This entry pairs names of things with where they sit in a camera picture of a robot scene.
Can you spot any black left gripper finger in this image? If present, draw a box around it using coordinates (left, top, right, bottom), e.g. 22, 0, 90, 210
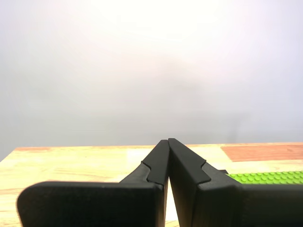
16, 139, 169, 227
168, 138, 303, 227

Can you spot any green studded baseplate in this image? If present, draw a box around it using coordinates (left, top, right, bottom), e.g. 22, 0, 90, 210
224, 170, 303, 185

